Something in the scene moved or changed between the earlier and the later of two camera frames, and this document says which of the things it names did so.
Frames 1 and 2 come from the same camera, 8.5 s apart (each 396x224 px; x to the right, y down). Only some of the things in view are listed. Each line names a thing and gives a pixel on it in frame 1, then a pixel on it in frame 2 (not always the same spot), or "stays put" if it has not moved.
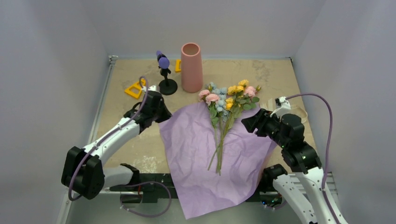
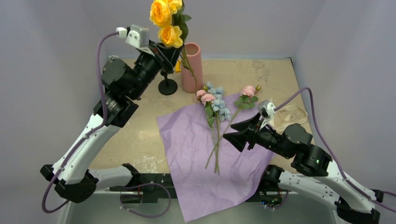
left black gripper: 166,114 -> 165,57
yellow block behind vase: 178,66 stays put
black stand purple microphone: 166,87 stays put
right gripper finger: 252,123 -> 238,139
